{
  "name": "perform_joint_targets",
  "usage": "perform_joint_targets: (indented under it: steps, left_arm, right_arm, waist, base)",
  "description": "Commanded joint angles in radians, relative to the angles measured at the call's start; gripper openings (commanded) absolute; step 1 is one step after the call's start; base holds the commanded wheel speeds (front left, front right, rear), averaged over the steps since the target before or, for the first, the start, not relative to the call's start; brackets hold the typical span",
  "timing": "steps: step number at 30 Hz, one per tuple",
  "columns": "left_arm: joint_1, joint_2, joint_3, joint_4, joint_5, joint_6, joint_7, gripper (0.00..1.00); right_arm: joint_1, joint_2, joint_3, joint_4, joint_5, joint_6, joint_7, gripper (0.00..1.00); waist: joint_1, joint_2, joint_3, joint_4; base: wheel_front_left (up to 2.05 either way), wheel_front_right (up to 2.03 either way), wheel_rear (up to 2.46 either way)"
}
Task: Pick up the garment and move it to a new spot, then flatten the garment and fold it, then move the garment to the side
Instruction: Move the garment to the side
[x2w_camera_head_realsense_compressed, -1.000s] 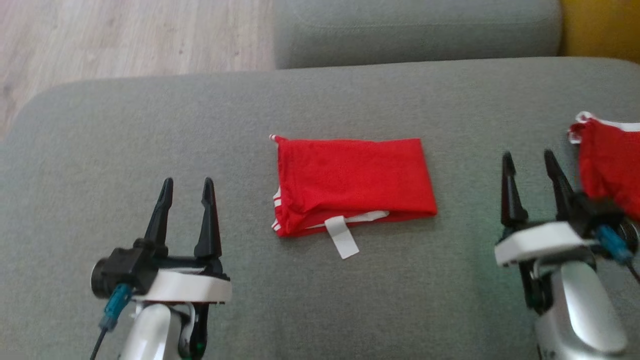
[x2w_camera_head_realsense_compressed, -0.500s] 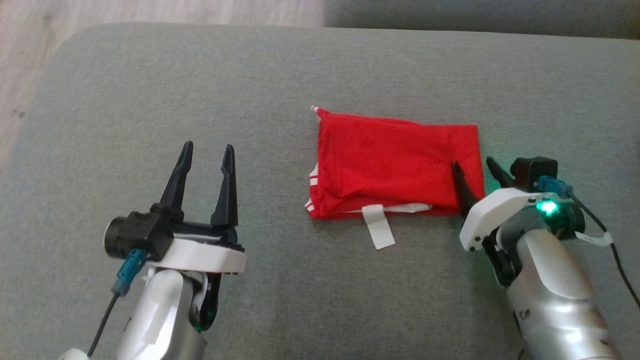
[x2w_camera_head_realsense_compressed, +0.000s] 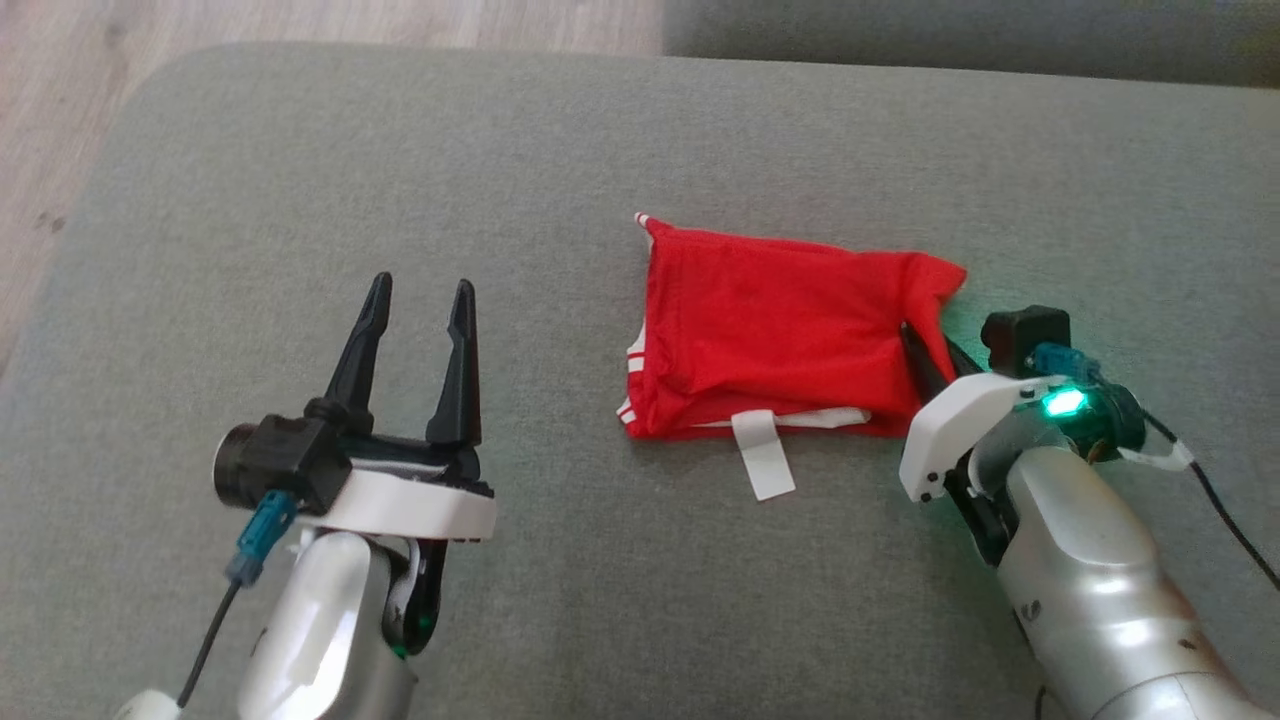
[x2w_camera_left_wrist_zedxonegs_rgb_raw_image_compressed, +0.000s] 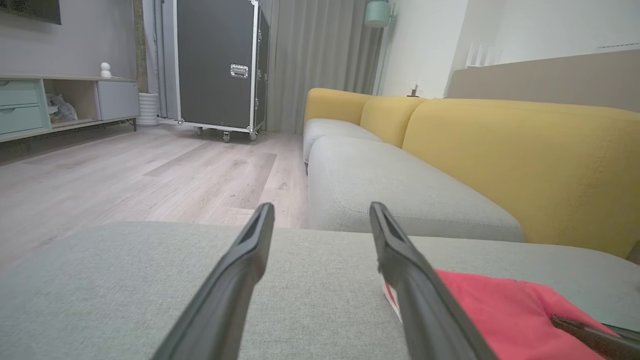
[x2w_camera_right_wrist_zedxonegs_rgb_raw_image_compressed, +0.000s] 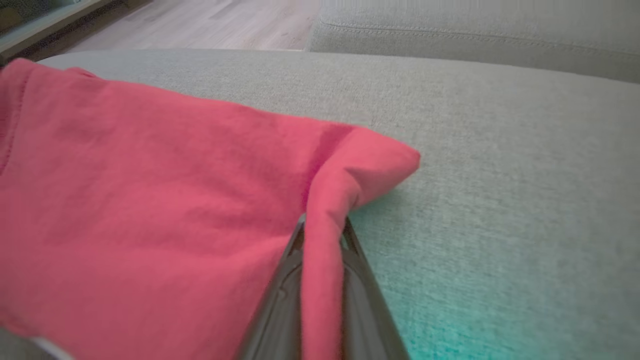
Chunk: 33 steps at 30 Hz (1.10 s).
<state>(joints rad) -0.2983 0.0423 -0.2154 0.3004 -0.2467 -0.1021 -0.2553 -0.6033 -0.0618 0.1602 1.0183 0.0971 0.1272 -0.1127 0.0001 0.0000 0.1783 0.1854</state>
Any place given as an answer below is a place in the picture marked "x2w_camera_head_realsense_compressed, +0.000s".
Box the grey fabric ottoman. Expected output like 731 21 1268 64
0 41 1280 720

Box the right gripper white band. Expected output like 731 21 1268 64
897 319 1077 568

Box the plain red garment white trim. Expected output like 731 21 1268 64
616 211 970 502

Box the left black cable teal connector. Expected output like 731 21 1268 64
174 489 300 710

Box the grey sofa seat cushion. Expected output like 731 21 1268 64
661 0 1280 90

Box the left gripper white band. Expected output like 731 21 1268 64
298 271 499 544

